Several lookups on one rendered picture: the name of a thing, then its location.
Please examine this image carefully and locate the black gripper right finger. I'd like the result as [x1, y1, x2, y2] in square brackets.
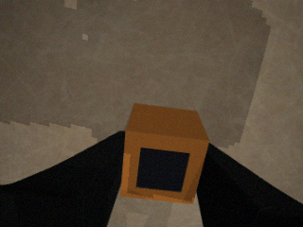
[197, 144, 303, 227]

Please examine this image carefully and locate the orange block with dark square mark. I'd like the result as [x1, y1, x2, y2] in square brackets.
[120, 103, 209, 204]

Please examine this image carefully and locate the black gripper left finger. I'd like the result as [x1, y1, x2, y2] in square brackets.
[0, 131, 126, 227]

